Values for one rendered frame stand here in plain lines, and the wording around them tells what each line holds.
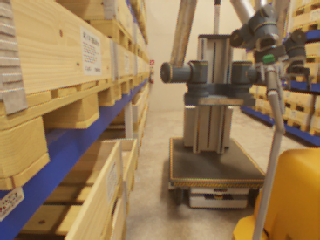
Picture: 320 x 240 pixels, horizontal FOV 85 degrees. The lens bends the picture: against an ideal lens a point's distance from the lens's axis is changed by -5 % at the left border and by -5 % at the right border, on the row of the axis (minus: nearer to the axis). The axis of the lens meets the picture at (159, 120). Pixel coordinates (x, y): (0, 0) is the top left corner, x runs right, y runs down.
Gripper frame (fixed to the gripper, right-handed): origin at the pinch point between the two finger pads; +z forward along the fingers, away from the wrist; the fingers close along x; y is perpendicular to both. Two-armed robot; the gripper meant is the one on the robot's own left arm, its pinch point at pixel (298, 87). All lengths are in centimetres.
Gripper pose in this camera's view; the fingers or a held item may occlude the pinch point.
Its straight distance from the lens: 148.7
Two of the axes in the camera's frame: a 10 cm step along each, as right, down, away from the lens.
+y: -0.4, -1.6, -9.9
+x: 10.0, 0.6, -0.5
